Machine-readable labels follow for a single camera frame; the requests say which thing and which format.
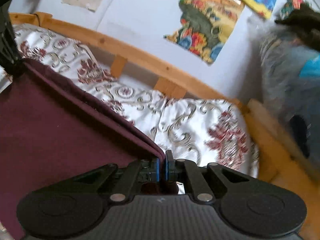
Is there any floral white blanket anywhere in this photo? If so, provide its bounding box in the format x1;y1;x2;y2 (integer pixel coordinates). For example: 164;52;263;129
75;79;261;179

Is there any bright blue cloth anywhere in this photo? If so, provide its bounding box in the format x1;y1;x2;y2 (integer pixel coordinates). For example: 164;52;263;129
298;56;320;79

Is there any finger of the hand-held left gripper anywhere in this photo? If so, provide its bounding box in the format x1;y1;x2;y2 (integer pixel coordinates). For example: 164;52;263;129
0;6;27;78

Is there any maroon cloth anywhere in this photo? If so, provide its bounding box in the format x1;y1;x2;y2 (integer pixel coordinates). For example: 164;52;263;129
0;58;166;240

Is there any green and red wall poster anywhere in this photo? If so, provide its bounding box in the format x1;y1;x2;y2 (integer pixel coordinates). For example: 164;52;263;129
280;0;311;20

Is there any dark cloth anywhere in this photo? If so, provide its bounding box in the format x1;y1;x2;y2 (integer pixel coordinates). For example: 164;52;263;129
274;2;320;54

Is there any large colourful wall poster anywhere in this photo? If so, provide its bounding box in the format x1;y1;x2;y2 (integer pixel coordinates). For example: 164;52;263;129
164;0;246;66

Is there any wooden bed frame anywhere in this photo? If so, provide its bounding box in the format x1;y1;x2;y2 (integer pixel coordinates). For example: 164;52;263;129
9;12;320;188

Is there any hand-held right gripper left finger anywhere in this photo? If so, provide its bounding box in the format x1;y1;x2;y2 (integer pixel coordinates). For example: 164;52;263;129
61;157;161;202

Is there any floral white pillow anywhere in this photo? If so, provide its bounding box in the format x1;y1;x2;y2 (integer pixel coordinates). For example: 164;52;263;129
11;24;117;83

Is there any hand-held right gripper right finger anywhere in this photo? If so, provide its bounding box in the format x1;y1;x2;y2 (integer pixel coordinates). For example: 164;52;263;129
164;150;258;202

